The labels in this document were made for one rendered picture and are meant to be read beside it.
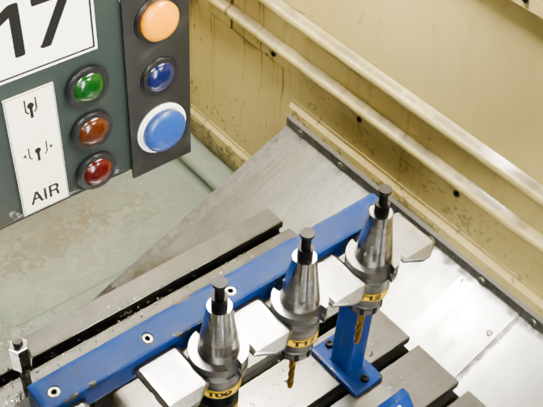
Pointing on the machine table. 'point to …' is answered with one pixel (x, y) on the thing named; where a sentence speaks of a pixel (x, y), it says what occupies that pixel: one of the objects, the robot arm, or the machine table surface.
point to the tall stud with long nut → (21, 362)
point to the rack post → (348, 354)
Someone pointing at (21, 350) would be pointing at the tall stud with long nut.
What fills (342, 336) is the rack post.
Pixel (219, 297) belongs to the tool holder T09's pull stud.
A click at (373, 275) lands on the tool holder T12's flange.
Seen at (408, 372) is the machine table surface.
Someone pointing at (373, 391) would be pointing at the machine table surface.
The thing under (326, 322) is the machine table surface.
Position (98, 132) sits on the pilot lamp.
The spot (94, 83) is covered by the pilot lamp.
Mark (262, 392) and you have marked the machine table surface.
